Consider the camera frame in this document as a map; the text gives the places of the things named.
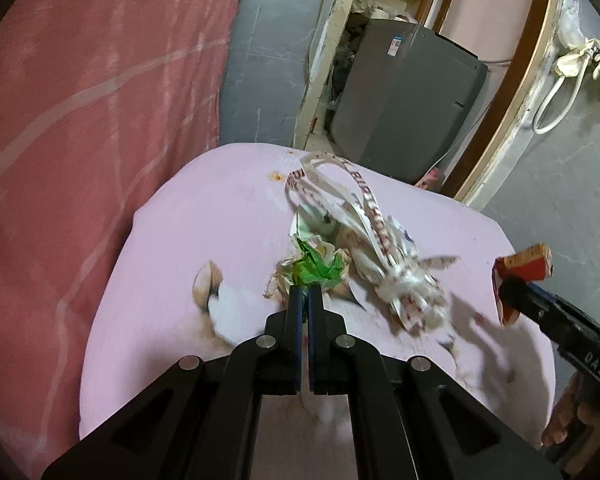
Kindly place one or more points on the pink plastic item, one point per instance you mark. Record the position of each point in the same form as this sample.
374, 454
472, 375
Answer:
428, 179

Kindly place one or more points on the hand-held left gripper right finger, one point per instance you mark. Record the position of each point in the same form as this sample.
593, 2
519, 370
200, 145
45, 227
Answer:
314, 355

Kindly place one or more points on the green wrapper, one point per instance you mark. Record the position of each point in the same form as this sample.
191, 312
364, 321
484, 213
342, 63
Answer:
312, 267

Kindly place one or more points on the red snack wrapper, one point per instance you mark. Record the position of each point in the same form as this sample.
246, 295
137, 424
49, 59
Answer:
520, 265

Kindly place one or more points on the pink checked cloth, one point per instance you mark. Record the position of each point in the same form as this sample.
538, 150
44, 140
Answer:
80, 135

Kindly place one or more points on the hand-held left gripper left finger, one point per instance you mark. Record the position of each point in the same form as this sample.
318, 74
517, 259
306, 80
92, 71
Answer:
300, 350

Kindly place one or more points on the white crumpled wrapper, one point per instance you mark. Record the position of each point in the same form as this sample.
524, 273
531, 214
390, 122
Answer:
315, 225

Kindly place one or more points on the light pink flowered table cloth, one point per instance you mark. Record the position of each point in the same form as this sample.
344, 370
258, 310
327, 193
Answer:
205, 210

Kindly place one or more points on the wooden door frame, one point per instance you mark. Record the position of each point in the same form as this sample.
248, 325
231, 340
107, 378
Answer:
510, 125

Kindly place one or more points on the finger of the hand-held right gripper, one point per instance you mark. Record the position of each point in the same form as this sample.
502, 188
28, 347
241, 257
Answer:
530, 302

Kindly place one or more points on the grey washing machine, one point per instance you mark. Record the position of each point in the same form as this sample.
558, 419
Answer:
400, 105

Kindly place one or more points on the pile of plastic bags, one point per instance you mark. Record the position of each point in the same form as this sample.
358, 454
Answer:
347, 60

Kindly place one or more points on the person's right hand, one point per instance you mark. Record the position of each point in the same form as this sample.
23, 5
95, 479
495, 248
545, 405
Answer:
562, 415

